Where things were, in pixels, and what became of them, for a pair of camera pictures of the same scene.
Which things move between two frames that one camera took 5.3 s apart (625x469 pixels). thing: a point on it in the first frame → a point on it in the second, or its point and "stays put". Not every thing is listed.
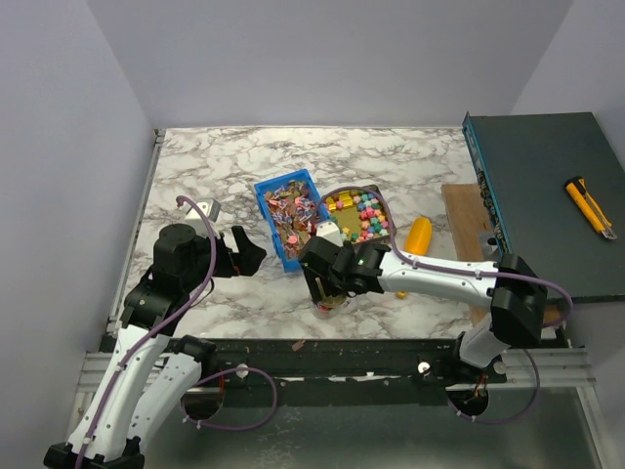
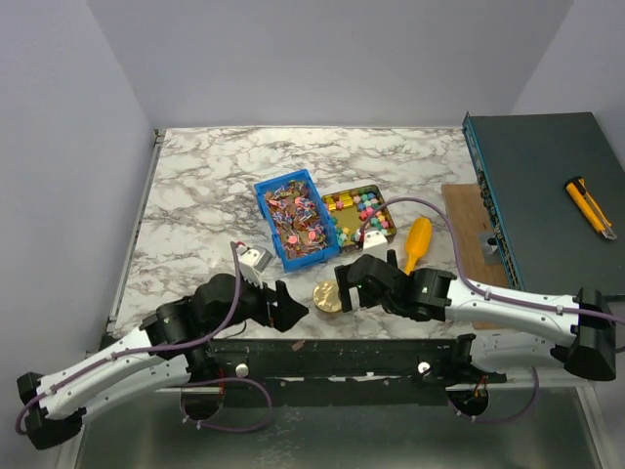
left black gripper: x=244 y=262 → x=282 y=315
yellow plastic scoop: x=418 y=239 stays put
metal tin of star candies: x=361 y=214 stays put
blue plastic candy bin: x=294 y=212 stays put
